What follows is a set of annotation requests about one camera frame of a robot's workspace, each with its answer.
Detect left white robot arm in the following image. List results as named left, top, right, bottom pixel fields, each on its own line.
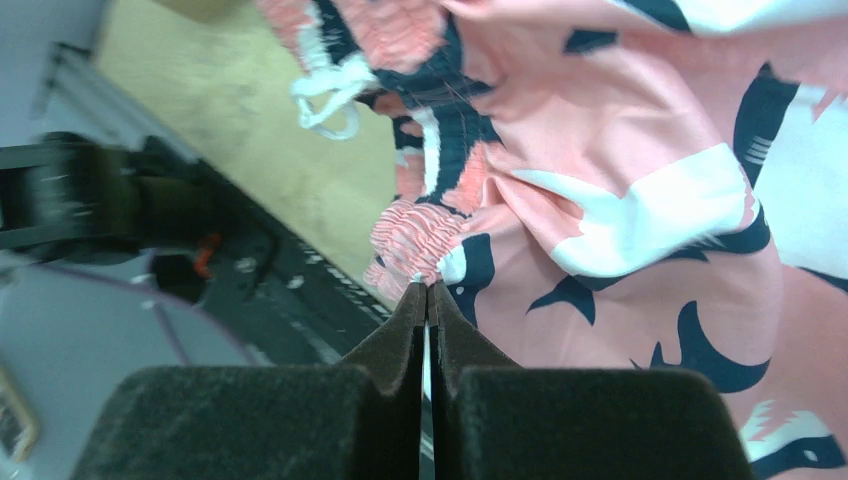
left=1, top=131, right=217, bottom=260

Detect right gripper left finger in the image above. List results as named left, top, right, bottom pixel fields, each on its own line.
left=72, top=283, right=427, bottom=480

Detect pink patterned shorts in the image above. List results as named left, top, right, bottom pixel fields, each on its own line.
left=258, top=1, right=847, bottom=479

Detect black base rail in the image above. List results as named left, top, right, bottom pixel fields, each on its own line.
left=142, top=136, right=391, bottom=364

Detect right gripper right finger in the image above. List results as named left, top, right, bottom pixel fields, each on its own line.
left=427, top=283, right=754, bottom=479

